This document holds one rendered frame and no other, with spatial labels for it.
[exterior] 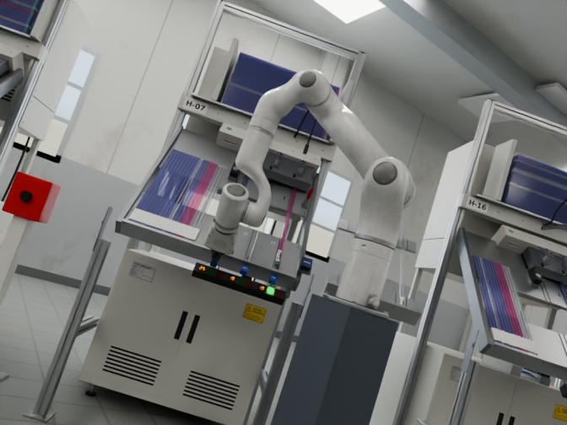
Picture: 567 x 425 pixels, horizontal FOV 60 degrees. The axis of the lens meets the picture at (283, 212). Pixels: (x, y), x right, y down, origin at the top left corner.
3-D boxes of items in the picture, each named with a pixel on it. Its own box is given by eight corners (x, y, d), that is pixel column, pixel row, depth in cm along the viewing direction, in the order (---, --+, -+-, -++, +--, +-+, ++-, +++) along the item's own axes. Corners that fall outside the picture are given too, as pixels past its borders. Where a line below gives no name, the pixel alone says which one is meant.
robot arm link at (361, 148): (384, 210, 134) (393, 223, 149) (420, 183, 132) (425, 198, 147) (290, 91, 154) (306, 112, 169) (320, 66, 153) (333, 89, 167)
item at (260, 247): (293, 283, 181) (295, 277, 179) (121, 227, 177) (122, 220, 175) (299, 249, 196) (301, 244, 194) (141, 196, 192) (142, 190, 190)
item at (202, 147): (303, 224, 211) (306, 216, 208) (157, 174, 207) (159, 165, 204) (311, 181, 237) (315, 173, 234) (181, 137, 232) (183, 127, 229)
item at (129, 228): (290, 290, 182) (296, 277, 177) (119, 234, 178) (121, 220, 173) (290, 287, 183) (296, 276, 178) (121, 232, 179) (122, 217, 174)
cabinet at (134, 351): (236, 444, 201) (283, 299, 209) (71, 394, 196) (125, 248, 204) (235, 399, 266) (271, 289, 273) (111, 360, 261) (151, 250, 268)
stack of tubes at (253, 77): (324, 139, 231) (341, 88, 235) (221, 103, 228) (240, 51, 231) (319, 145, 244) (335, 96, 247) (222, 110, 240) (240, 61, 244)
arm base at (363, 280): (402, 323, 133) (421, 259, 135) (351, 307, 123) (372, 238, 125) (357, 307, 149) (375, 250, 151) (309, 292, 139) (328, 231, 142)
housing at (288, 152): (310, 188, 234) (320, 165, 226) (213, 154, 231) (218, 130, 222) (311, 179, 241) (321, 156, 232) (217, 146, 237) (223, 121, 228)
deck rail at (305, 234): (295, 292, 182) (300, 281, 178) (290, 290, 182) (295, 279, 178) (315, 183, 237) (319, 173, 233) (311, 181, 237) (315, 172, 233)
